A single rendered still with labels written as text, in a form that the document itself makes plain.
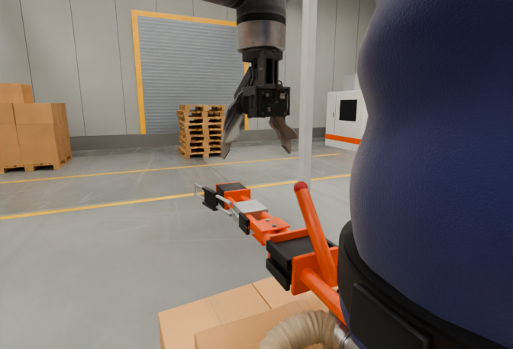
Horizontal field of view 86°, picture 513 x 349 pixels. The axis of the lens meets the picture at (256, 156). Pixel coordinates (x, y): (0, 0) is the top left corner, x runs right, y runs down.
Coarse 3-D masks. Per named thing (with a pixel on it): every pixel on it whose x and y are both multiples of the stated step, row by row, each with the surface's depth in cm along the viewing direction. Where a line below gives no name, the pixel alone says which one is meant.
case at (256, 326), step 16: (288, 304) 53; (304, 304) 53; (320, 304) 53; (240, 320) 49; (256, 320) 49; (272, 320) 49; (208, 336) 46; (224, 336) 46; (240, 336) 46; (256, 336) 46
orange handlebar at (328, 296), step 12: (228, 204) 69; (252, 216) 60; (264, 216) 60; (252, 228) 56; (264, 228) 52; (276, 228) 53; (288, 228) 54; (264, 240) 51; (300, 276) 40; (312, 276) 38; (312, 288) 37; (324, 288) 36; (324, 300) 35; (336, 300) 34; (336, 312) 33
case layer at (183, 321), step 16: (240, 288) 119; (256, 288) 119; (272, 288) 119; (336, 288) 119; (192, 304) 109; (208, 304) 109; (224, 304) 109; (240, 304) 109; (256, 304) 109; (272, 304) 109; (160, 320) 101; (176, 320) 101; (192, 320) 101; (208, 320) 101; (224, 320) 101; (160, 336) 101; (176, 336) 94; (192, 336) 94
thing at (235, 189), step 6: (216, 186) 78; (222, 186) 76; (228, 186) 76; (234, 186) 76; (240, 186) 76; (222, 192) 73; (228, 192) 71; (234, 192) 72; (240, 192) 73; (246, 192) 74; (234, 198) 72; (222, 204) 74
